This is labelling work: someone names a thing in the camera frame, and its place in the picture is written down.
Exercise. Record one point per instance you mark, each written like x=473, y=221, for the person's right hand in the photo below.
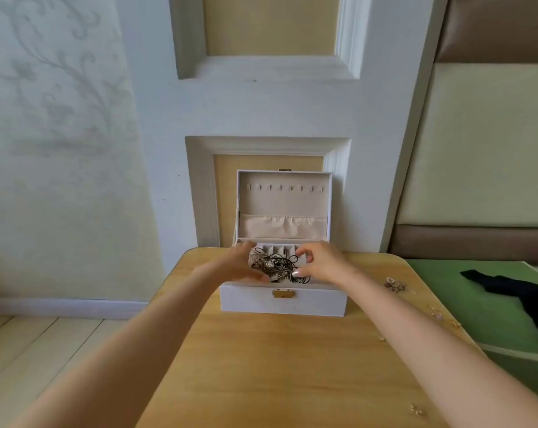
x=331, y=267

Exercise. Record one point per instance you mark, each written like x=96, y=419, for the person's left hand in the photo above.
x=238, y=267

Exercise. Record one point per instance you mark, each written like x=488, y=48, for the small earrings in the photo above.
x=395, y=284

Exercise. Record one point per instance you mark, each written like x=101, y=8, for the white jewelry box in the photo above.
x=282, y=205

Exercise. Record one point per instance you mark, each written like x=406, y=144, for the person's left forearm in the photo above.
x=135, y=361

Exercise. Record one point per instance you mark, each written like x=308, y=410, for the person's right forearm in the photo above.
x=438, y=352

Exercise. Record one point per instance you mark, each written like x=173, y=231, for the black cloth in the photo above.
x=519, y=294

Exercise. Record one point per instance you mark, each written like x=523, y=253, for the beige padded wall panel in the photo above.
x=483, y=147

